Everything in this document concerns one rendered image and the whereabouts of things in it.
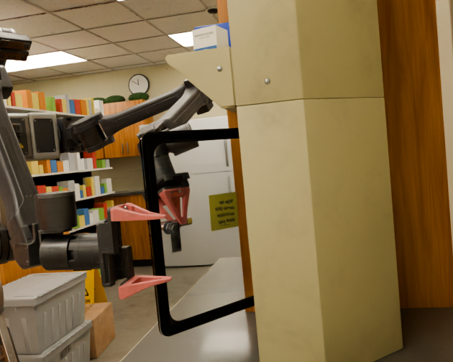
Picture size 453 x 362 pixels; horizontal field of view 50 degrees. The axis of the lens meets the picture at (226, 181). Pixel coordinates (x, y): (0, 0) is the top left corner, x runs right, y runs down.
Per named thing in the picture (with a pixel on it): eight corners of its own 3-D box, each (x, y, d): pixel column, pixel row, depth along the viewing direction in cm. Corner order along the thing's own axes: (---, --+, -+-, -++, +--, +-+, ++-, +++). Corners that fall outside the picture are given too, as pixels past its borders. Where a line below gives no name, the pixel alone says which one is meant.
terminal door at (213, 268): (273, 299, 113) (258, 126, 111) (161, 339, 94) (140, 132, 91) (271, 298, 113) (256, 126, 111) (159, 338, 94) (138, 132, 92)
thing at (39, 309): (94, 318, 324) (88, 270, 322) (42, 357, 265) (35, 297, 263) (38, 319, 332) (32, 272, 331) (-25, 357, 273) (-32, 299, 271)
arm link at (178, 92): (213, 96, 158) (201, 67, 155) (216, 105, 146) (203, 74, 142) (88, 148, 161) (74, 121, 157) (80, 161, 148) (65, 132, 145)
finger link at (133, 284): (160, 252, 72) (101, 254, 74) (165, 299, 72) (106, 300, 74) (175, 243, 78) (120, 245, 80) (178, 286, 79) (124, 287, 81)
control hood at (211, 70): (262, 117, 112) (257, 74, 111) (236, 106, 80) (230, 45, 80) (213, 123, 114) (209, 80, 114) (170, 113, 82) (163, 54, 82)
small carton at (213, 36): (230, 61, 93) (227, 29, 93) (218, 57, 89) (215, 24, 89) (207, 65, 96) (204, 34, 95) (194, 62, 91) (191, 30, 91)
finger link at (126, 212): (156, 205, 71) (97, 208, 73) (160, 253, 72) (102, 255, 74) (170, 200, 78) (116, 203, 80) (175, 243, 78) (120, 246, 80)
